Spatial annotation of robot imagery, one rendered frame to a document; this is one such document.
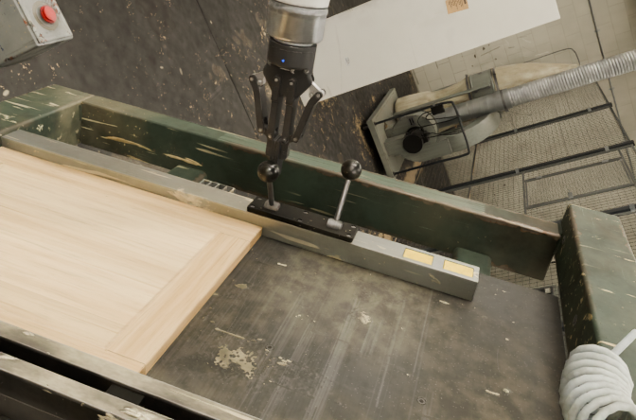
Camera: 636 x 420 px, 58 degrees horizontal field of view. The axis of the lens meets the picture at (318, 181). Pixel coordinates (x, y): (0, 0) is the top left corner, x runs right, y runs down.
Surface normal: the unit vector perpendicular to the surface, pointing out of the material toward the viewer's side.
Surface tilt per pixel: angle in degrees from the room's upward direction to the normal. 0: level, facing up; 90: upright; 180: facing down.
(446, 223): 90
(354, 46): 90
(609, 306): 58
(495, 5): 90
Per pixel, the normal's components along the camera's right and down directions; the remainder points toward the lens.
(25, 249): 0.16, -0.89
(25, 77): 0.88, -0.25
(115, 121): -0.29, 0.37
